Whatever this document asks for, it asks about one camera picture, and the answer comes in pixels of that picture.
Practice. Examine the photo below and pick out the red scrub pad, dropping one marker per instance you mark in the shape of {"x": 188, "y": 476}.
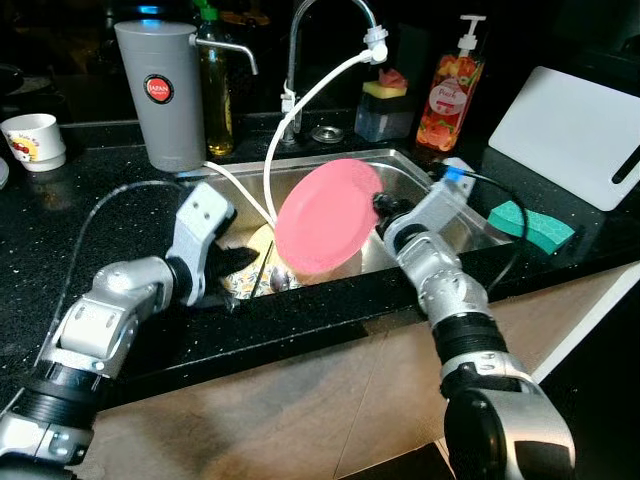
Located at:
{"x": 393, "y": 77}

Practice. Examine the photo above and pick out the chrome gooseneck faucet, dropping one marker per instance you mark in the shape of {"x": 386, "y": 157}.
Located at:
{"x": 293, "y": 60}

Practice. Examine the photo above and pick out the green sponge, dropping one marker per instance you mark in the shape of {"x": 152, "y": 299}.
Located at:
{"x": 530, "y": 225}

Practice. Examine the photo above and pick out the white cutting board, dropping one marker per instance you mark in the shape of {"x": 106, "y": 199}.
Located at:
{"x": 560, "y": 130}

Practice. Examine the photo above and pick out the narrow tan cabinet door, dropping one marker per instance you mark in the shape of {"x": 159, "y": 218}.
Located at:
{"x": 560, "y": 320}

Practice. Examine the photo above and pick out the clear sponge holder box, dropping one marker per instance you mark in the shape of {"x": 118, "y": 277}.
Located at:
{"x": 385, "y": 120}

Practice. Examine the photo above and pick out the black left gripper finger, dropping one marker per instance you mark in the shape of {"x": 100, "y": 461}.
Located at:
{"x": 247, "y": 260}
{"x": 232, "y": 301}

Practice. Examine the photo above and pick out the peach soap pump bottle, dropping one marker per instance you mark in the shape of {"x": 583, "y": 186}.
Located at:
{"x": 450, "y": 100}

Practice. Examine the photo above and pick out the white printed cup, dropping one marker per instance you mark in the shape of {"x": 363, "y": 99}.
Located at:
{"x": 35, "y": 140}

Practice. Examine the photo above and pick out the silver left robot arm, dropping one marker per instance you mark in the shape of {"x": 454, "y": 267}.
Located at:
{"x": 100, "y": 310}

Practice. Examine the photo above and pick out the white floral plate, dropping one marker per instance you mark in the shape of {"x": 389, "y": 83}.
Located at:
{"x": 245, "y": 285}

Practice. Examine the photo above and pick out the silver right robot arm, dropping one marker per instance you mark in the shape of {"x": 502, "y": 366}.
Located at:
{"x": 460, "y": 300}

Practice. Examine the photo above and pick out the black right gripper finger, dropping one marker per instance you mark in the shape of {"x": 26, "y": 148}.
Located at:
{"x": 382, "y": 203}

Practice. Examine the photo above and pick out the yellow sponge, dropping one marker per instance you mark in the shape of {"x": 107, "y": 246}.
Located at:
{"x": 383, "y": 90}

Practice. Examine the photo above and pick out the round steel hole cover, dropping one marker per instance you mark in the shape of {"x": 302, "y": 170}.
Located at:
{"x": 327, "y": 134}

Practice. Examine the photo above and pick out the stainless steel sink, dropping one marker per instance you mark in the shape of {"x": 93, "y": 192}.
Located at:
{"x": 245, "y": 170}

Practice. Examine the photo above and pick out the coral pink round plate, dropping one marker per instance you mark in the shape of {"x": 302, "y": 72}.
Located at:
{"x": 325, "y": 215}

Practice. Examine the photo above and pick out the oil bottle with green cap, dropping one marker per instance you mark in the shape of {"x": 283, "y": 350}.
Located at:
{"x": 215, "y": 100}

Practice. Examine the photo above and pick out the yellow round plate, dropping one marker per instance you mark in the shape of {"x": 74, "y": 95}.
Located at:
{"x": 262, "y": 245}

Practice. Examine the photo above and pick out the grey water filter canister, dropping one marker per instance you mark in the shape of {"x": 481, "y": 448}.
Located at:
{"x": 165, "y": 110}

